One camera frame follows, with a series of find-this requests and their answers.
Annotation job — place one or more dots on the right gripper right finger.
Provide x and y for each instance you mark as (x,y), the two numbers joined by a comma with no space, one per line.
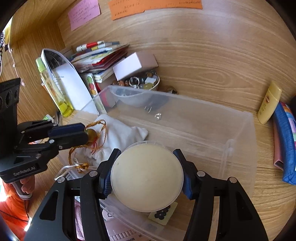
(238,218)

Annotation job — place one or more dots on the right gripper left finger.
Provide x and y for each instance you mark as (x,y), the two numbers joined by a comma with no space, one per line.
(55,217)

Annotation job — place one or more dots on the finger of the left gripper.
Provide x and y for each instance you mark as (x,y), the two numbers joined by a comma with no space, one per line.
(67,140)
(57,129)

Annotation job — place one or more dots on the mahjong tile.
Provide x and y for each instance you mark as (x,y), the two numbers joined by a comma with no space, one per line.
(163,216)

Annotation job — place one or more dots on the floral glass tile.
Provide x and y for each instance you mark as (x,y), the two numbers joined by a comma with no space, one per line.
(119,232)

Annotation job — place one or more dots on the left hand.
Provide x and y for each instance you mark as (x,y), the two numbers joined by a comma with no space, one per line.
(28,184)

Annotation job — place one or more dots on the yellow-green spray bottle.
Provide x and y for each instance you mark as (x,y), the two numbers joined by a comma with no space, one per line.
(58,98)

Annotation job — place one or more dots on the white paper notepad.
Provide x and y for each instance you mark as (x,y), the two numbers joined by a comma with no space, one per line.
(68,80)

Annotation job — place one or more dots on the pink phone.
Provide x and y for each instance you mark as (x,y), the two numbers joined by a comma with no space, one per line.
(277,150)

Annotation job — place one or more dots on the clear plastic storage bin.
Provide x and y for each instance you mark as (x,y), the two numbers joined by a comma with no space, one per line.
(219,140)

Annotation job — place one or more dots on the stack of booklets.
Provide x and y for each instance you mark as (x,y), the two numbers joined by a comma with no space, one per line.
(99,60)

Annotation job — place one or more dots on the red striped pen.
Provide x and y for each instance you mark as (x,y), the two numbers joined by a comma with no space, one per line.
(88,46)

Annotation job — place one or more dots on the blue patchwork pencil pouch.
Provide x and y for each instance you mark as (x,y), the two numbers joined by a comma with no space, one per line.
(285,124)

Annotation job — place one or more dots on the small yellow lotion bottle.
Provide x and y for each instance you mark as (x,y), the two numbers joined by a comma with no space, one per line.
(269,103)

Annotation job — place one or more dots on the white small box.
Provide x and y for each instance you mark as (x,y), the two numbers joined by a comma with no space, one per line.
(135,63)

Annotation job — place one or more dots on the pink sticky note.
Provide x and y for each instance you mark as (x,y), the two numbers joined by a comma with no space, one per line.
(83,12)

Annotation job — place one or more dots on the orange sticky note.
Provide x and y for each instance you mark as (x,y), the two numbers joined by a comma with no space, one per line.
(122,8)

